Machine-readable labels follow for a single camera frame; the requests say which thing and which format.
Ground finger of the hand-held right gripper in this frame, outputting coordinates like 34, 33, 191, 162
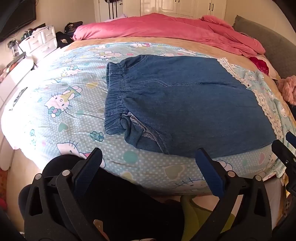
285, 132, 296, 146
271, 139, 296, 165

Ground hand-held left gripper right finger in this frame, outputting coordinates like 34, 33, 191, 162
195, 148, 273, 241

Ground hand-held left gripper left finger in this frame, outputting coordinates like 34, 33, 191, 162
23, 147, 104, 241

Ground blue denim pants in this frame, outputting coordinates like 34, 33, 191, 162
104, 54, 278, 155

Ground person's yellow-green garment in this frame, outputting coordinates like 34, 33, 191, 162
180, 195, 232, 241

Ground pink fluffy cloth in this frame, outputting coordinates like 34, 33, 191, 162
276, 75, 296, 106

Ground person's black trousers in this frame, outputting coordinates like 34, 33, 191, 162
76, 171, 185, 241

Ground light blue cartoon printed blanket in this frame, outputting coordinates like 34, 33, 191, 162
1, 42, 292, 198

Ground red cloth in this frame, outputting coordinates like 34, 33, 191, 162
250, 56, 270, 76

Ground grey upholstered headboard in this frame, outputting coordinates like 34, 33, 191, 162
232, 15, 296, 80

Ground white remote control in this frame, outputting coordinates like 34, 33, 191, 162
9, 87, 28, 111

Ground white side table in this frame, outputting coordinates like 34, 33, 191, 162
0, 57, 35, 112

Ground black bag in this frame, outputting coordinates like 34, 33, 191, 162
55, 31, 75, 48

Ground white drawer cabinet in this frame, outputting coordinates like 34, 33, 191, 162
18, 25, 58, 57

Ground black cap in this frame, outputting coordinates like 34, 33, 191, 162
64, 21, 83, 33

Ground pink duvet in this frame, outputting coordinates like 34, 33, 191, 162
73, 13, 266, 58

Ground white wardrobe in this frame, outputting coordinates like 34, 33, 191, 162
122, 0, 226, 20

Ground black wall television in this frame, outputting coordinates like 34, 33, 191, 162
0, 0, 37, 42

